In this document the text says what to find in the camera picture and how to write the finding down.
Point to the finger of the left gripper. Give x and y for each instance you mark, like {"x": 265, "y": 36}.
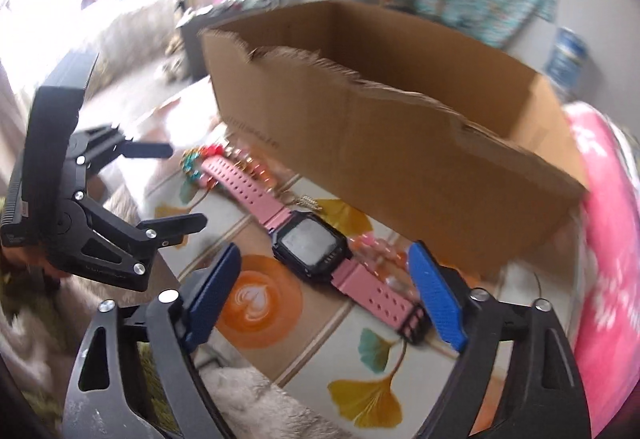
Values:
{"x": 140, "y": 149}
{"x": 172, "y": 230}

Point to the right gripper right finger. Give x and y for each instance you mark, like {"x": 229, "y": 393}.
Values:
{"x": 542, "y": 396}

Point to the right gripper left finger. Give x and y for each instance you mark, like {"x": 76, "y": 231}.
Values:
{"x": 108, "y": 396}

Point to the pink strap digital watch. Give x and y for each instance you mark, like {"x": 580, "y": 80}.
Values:
{"x": 319, "y": 253}

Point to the pink floral blanket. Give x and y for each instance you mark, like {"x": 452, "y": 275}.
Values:
{"x": 607, "y": 346}

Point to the dark grey cabinet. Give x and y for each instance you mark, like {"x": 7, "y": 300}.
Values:
{"x": 190, "y": 33}

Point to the patterned vinyl tablecloth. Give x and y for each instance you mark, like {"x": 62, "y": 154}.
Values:
{"x": 316, "y": 343}

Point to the brown cardboard box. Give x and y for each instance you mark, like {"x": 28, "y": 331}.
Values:
{"x": 436, "y": 135}

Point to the blue water jug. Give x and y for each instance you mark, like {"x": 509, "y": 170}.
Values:
{"x": 568, "y": 56}

